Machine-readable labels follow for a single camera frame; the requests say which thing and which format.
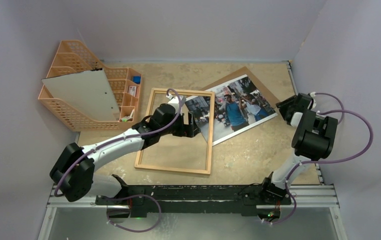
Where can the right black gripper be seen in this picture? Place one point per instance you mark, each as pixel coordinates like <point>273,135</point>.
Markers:
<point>283,108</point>

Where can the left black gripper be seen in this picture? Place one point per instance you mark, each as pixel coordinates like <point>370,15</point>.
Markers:
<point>189,130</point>

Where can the wooden picture frame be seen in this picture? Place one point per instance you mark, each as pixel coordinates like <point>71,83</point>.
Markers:
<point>207,171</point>

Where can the street scene photo print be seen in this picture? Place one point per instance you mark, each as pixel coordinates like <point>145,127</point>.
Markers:
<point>239,105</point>

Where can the brown frame backing board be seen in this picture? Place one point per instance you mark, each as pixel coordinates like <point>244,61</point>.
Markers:
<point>270,97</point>

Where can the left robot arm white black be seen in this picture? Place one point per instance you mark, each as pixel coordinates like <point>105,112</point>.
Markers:
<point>73,172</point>

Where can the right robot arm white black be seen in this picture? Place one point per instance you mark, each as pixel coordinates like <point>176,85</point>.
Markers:
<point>313,140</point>

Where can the red white small box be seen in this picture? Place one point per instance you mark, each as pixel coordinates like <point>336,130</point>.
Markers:
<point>132,90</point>

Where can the blue small item in organizer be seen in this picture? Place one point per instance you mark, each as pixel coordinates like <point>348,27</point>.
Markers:
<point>137,79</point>

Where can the white board in organizer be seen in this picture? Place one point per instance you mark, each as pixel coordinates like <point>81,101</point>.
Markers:
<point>89,92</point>

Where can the orange plastic file organizer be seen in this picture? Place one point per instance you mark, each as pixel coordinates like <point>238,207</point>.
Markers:
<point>73,56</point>

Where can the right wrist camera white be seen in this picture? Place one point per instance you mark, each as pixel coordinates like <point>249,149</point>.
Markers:
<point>313,102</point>

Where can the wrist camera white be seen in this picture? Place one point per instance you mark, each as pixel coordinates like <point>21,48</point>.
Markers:
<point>175,100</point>
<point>313,102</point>

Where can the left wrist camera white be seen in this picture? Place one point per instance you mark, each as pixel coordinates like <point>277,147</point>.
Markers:
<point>175,100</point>

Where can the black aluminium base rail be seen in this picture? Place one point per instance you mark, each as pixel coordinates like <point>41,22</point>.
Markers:
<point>245,200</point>

